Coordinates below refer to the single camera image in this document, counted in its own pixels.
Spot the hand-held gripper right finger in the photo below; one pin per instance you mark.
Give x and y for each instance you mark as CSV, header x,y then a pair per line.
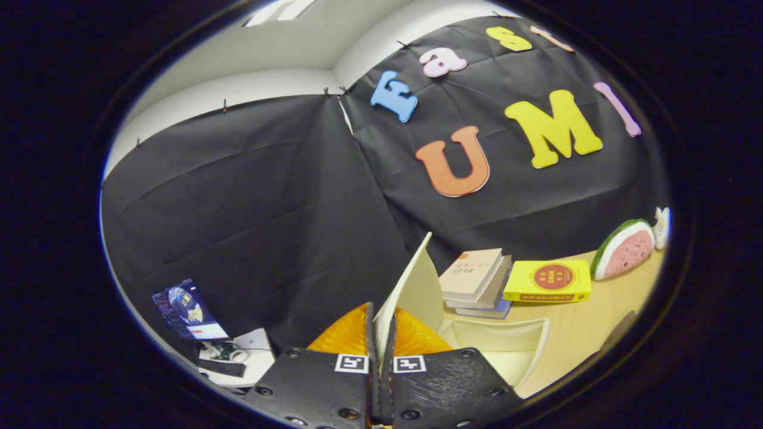
x,y
447,387

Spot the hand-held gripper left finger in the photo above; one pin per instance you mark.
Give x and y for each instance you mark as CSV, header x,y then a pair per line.
x,y
316,387

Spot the cream storage box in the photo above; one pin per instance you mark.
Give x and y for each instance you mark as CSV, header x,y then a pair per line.
x,y
414,286

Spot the white side desk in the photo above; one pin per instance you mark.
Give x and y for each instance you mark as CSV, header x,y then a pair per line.
x,y
256,351

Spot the blue book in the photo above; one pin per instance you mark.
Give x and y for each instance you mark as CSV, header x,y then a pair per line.
x,y
486,311

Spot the black keyboard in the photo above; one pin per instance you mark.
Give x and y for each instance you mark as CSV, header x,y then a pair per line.
x,y
222,367

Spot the grey book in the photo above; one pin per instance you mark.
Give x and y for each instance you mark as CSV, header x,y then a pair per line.
x,y
498,289

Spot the yellow book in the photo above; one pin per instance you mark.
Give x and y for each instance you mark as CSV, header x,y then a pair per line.
x,y
548,280

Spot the computer monitor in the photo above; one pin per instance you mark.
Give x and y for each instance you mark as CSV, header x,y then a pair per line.
x,y
188,310

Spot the watermelon slice plush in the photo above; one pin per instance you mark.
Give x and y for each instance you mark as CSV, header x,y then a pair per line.
x,y
626,250

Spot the white plush toy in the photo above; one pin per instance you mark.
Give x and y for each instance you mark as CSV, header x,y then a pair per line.
x,y
661,226

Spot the long ceiling light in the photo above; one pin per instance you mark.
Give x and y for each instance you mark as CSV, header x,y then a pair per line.
x,y
277,9

